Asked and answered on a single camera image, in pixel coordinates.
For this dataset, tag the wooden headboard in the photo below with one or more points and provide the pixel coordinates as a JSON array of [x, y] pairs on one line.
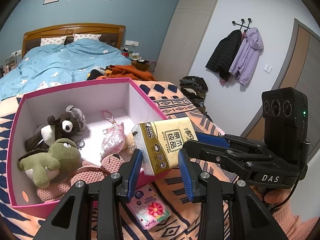
[[75, 28]]

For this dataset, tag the wooden nightstand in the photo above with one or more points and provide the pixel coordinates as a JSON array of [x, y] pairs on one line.
[[143, 66]]

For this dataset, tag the person's right forearm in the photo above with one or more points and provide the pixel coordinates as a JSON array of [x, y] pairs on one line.
[[295, 222]]

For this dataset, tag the dark clothes pile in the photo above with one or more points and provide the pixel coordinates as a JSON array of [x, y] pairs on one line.
[[195, 87]]

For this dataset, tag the wooden door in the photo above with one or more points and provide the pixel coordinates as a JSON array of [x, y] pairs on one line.
[[300, 62]]

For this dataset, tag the beige wardrobe door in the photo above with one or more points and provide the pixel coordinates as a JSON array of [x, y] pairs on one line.
[[185, 35]]

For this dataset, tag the pink cardboard box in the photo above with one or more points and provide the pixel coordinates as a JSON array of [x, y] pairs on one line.
[[117, 92]]

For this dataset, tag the orange garment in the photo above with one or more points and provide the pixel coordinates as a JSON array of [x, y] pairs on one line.
[[130, 71]]

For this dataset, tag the white wall socket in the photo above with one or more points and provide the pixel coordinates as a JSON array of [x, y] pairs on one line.
[[131, 42]]

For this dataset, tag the black jacket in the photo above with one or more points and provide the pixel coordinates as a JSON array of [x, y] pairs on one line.
[[222, 55]]

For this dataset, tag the cluttered side shelf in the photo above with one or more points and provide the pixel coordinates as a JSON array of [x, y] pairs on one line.
[[11, 62]]

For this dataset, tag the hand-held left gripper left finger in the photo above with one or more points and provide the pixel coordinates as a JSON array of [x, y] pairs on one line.
[[133, 175]]

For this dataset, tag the spotted white pillow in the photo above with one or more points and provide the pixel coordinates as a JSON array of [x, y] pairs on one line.
[[86, 37], [52, 40]]

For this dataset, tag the blue duvet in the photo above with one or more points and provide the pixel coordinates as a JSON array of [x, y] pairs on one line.
[[62, 62]]

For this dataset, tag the black coat hook rack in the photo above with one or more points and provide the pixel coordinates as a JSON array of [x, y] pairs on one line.
[[242, 25]]

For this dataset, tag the dark garment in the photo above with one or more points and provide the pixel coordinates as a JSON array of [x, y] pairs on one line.
[[93, 73]]

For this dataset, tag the beige teddy bear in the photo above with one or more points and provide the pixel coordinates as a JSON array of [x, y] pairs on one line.
[[129, 142]]

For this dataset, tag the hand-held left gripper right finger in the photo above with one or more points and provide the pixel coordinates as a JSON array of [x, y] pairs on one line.
[[186, 177]]

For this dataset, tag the pink brocade pouch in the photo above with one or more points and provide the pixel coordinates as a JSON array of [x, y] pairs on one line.
[[112, 140]]

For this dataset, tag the floral tissue pack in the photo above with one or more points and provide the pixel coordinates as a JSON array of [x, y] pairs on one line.
[[150, 210]]

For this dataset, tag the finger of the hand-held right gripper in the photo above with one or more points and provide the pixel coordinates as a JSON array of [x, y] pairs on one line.
[[207, 151], [212, 138]]

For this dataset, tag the yellow tissue pack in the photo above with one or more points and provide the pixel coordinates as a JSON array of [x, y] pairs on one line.
[[165, 145]]

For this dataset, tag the white light switch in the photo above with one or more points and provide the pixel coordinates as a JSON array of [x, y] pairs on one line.
[[268, 68]]

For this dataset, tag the brown plush bear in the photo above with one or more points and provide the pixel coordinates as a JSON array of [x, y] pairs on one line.
[[65, 123]]

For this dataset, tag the green plush toy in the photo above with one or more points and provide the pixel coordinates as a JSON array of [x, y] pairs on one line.
[[62, 155]]

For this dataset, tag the purple jacket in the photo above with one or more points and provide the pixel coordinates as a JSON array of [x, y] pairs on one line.
[[246, 55]]

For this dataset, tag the person's right hand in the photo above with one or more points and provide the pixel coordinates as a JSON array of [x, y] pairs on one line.
[[275, 196]]

